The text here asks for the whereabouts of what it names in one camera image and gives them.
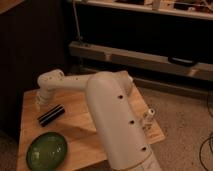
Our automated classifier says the black whiteboard eraser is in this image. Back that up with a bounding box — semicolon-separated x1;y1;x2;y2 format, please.
37;105;65;127

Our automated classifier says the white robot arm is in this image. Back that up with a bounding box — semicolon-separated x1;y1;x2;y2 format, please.
37;69;162;171

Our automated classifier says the green glass bowl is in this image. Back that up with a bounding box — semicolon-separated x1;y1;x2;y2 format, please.
26;132;68;171

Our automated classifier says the clear plastic bottle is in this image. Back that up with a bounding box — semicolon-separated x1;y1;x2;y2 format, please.
142;108;155;130

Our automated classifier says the long grey case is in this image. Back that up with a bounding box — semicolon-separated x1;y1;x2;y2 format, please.
69;41;213;81

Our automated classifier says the white shelf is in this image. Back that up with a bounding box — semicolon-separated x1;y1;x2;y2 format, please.
75;0;213;21

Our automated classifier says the black case handle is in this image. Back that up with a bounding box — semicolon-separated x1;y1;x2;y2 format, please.
168;57;197;67

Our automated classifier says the black floor cable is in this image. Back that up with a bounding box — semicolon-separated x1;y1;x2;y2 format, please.
198;96;213;163

